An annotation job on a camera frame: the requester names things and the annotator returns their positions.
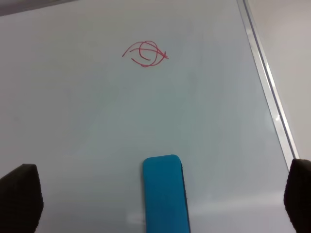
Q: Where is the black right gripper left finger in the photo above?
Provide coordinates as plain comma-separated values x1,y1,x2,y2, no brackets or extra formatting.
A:
0,164,44,233

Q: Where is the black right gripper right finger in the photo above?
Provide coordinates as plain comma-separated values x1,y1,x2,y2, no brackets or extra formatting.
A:
284,159,311,233

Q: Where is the blue whiteboard eraser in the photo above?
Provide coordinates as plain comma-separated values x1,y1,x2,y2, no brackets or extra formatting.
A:
142,155,190,233

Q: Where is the red marker scribble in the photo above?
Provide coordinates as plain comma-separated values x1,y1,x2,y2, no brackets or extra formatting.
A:
122,40,169,68

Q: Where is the white whiteboard with aluminium frame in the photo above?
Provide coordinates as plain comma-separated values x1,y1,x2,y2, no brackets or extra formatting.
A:
0,0,294,233

